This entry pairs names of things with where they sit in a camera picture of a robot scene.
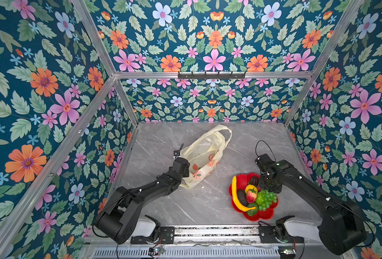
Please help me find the small circuit board left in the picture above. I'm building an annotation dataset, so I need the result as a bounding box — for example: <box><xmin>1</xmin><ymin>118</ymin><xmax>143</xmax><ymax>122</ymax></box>
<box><xmin>149</xmin><ymin>248</ymin><xmax>165</xmax><ymax>256</ymax></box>

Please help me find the dark purple round fruit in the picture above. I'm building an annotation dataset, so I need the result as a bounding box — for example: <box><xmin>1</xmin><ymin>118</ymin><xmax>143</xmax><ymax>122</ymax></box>
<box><xmin>249</xmin><ymin>176</ymin><xmax>260</xmax><ymax>187</ymax></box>

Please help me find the yellow lemon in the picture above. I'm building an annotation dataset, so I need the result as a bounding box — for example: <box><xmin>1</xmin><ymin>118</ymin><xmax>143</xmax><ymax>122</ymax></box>
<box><xmin>244</xmin><ymin>185</ymin><xmax>258</xmax><ymax>193</ymax></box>

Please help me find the red apple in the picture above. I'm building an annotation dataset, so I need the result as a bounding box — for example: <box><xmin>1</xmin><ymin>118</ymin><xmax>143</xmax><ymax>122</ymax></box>
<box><xmin>246</xmin><ymin>190</ymin><xmax>257</xmax><ymax>204</ymax></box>

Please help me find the small circuit board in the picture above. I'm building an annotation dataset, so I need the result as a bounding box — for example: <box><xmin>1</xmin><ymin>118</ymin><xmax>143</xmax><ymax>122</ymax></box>
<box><xmin>149</xmin><ymin>248</ymin><xmax>165</xmax><ymax>256</ymax></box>
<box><xmin>278</xmin><ymin>248</ymin><xmax>296</xmax><ymax>259</ymax></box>

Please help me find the cream plastic bag orange print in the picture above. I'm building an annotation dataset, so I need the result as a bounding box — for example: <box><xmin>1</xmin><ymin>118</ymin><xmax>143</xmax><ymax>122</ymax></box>
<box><xmin>180</xmin><ymin>125</ymin><xmax>233</xmax><ymax>190</ymax></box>

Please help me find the yellow banana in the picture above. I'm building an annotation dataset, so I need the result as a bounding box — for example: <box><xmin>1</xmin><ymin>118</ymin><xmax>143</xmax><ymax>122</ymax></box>
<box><xmin>231</xmin><ymin>176</ymin><xmax>255</xmax><ymax>212</ymax></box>

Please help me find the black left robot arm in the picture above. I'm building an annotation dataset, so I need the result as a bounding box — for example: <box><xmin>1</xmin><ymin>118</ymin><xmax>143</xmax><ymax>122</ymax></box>
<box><xmin>93</xmin><ymin>157</ymin><xmax>190</xmax><ymax>245</ymax></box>

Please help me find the black hook rail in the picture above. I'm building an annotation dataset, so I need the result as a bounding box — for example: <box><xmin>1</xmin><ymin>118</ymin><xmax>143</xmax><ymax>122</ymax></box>
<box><xmin>178</xmin><ymin>71</ymin><xmax>246</xmax><ymax>80</ymax></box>

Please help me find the small circuit board right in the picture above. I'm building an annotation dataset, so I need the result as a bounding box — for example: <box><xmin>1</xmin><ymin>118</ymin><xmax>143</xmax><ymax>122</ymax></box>
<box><xmin>278</xmin><ymin>248</ymin><xmax>296</xmax><ymax>259</ymax></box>

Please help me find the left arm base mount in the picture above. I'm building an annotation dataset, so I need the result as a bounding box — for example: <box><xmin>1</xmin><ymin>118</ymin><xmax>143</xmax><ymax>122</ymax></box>
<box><xmin>130</xmin><ymin>215</ymin><xmax>175</xmax><ymax>245</ymax></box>

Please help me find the dark brown avocado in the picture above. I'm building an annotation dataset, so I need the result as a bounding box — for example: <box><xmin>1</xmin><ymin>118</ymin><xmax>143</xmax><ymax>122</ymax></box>
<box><xmin>237</xmin><ymin>190</ymin><xmax>249</xmax><ymax>207</ymax></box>

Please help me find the green grapes bunch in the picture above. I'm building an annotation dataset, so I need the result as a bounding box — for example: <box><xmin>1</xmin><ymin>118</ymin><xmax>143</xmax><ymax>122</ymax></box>
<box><xmin>255</xmin><ymin>190</ymin><xmax>277</xmax><ymax>211</ymax></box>

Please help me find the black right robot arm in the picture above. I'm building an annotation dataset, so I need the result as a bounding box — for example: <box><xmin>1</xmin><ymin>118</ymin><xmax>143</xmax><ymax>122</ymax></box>
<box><xmin>255</xmin><ymin>154</ymin><xmax>367</xmax><ymax>255</ymax></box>

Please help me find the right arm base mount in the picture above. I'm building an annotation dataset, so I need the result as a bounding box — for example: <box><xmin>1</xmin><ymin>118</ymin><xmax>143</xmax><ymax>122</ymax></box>
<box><xmin>258</xmin><ymin>215</ymin><xmax>304</xmax><ymax>244</ymax></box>

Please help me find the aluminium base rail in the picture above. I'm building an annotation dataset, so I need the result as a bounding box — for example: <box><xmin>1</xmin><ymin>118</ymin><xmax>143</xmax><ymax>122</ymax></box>
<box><xmin>79</xmin><ymin>224</ymin><xmax>337</xmax><ymax>259</ymax></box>

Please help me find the red flower-shaped plate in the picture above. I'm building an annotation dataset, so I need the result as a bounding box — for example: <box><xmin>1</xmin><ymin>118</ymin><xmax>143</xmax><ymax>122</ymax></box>
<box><xmin>231</xmin><ymin>173</ymin><xmax>279</xmax><ymax>222</ymax></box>

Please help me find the green avocado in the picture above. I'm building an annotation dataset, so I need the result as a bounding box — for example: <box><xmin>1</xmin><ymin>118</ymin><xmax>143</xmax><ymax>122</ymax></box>
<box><xmin>246</xmin><ymin>202</ymin><xmax>259</xmax><ymax>217</ymax></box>

